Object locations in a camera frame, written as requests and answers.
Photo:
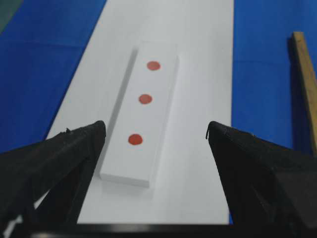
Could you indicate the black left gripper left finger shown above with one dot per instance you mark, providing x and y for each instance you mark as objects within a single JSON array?
[{"x": 46, "y": 182}]

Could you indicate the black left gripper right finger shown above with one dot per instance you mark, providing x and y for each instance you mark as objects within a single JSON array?
[{"x": 271, "y": 190}]

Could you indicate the wooden mallet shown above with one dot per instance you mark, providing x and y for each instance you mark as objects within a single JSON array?
[{"x": 308, "y": 80}]

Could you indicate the large white foam board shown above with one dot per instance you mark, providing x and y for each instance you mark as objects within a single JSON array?
[{"x": 188, "y": 188}]

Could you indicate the small white marked block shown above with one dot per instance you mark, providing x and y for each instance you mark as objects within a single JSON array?
[{"x": 135, "y": 145}]

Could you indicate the blue table mat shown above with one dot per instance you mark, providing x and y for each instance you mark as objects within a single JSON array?
[{"x": 42, "y": 46}]

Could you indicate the dark green backdrop sheet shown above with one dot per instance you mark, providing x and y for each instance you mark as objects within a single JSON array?
[{"x": 8, "y": 9}]

